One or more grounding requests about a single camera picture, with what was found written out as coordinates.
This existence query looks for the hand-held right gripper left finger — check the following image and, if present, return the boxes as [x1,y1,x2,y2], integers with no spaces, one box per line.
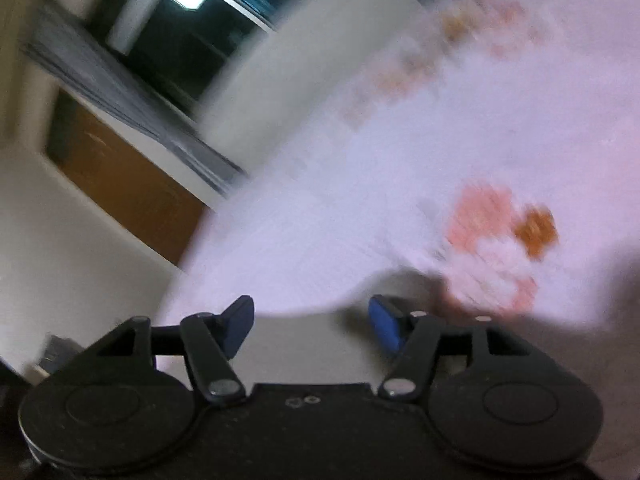
[94,295,256,406]

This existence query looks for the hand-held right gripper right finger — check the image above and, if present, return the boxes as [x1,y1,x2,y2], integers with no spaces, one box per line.
[368,294,557,403]

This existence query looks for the grey pants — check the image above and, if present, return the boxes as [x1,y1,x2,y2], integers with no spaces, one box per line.
[245,260,640,463]

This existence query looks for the bed with pink floral sheet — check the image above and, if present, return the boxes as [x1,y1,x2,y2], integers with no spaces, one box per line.
[157,0,640,333]

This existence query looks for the brown wooden door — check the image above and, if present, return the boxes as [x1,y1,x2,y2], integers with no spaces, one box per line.
[44,89,212,268]

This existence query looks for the dark box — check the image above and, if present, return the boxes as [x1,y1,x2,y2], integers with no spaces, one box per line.
[35,334,83,376]

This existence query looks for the grey curtain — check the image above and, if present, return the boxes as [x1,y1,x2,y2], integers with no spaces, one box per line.
[20,0,251,201]

